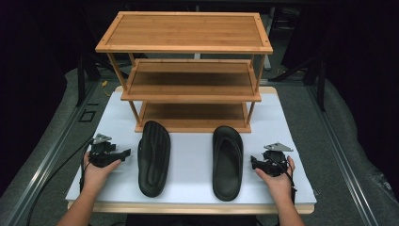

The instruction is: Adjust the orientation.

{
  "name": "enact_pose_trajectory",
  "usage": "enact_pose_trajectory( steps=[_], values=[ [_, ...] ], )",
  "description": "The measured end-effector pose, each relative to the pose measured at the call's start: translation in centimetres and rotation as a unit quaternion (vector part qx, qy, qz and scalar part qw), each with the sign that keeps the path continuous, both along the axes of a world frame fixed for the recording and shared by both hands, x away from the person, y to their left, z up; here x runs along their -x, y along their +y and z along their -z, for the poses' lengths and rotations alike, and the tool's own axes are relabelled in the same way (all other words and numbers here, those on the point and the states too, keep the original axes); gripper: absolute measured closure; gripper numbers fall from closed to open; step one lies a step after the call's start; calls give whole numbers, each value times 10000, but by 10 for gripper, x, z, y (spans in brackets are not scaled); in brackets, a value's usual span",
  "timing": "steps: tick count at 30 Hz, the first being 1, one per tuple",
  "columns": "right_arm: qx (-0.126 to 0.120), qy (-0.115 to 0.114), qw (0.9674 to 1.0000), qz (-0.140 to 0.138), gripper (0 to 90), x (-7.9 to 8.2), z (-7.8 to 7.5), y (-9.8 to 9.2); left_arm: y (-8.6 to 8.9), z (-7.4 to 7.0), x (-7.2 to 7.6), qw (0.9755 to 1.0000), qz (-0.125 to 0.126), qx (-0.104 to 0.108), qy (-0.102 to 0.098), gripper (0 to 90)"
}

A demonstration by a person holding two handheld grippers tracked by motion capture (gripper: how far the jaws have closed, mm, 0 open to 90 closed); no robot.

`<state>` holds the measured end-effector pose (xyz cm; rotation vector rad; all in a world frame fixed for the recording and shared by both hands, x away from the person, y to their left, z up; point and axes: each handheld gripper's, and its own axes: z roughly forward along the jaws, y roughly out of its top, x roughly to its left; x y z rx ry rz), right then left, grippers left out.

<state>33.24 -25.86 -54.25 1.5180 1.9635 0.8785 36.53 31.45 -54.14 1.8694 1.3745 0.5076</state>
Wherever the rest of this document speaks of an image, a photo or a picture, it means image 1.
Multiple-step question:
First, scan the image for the person's right hand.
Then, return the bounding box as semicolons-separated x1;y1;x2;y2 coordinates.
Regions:
254;155;296;202

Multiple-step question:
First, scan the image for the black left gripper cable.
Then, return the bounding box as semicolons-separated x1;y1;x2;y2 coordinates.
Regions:
25;137;95;226

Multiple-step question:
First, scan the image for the black metal stand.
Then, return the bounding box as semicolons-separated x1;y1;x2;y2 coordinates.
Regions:
76;55;88;107
315;55;327;111

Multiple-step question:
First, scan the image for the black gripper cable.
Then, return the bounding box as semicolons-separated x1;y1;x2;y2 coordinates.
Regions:
289;168;298;205
25;137;95;226

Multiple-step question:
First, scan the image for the three-tier wooden shoe rack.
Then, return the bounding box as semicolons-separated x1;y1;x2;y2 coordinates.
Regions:
94;10;274;134

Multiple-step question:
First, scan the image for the black slipper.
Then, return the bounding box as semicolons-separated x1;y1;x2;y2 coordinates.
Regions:
212;125;245;202
136;120;172;199

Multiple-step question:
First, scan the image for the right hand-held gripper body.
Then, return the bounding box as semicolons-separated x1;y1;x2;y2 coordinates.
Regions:
257;142;295;177

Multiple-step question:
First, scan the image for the person's left hand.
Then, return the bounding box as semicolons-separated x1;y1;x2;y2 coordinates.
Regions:
82;151;122;189

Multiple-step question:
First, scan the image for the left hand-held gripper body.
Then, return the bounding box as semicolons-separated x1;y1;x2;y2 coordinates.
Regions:
88;133;119;169

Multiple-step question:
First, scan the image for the person's dark clothing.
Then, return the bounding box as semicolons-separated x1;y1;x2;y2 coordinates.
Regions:
125;214;259;226

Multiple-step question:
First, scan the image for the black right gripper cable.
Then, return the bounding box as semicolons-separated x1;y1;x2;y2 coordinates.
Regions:
289;168;298;205

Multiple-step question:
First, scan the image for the grey metal floor rail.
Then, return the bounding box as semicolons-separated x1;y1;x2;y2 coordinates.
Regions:
0;79;102;226
305;84;382;226

